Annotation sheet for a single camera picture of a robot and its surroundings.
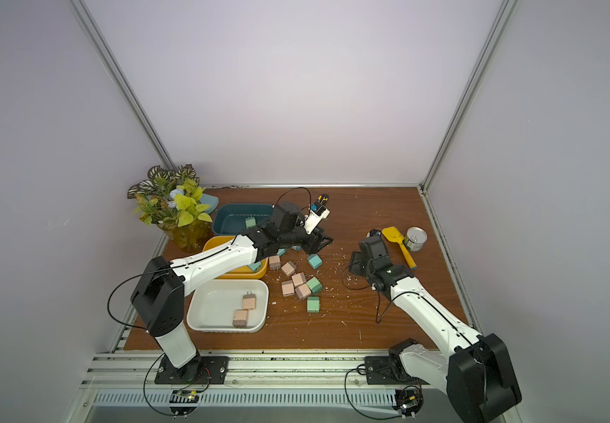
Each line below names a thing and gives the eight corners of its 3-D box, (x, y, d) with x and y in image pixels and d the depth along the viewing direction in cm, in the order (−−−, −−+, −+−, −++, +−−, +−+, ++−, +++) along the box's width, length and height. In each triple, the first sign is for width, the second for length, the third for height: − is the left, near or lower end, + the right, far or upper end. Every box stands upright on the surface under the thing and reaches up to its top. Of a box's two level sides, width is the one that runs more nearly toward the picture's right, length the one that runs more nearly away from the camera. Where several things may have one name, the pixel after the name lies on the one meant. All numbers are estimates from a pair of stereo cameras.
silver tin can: (406, 251, 99) (410, 244, 95) (402, 234, 104) (405, 226, 100) (426, 251, 99) (430, 244, 95) (420, 234, 104) (424, 226, 100)
